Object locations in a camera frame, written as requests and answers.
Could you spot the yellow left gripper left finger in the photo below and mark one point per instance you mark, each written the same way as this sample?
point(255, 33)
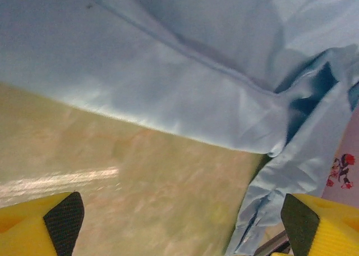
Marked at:
point(25, 230)

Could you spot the light blue long sleeve shirt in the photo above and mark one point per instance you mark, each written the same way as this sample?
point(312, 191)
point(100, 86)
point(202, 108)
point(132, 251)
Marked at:
point(168, 70)

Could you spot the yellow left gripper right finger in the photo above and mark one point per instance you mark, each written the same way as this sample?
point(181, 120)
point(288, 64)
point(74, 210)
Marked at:
point(331, 230)

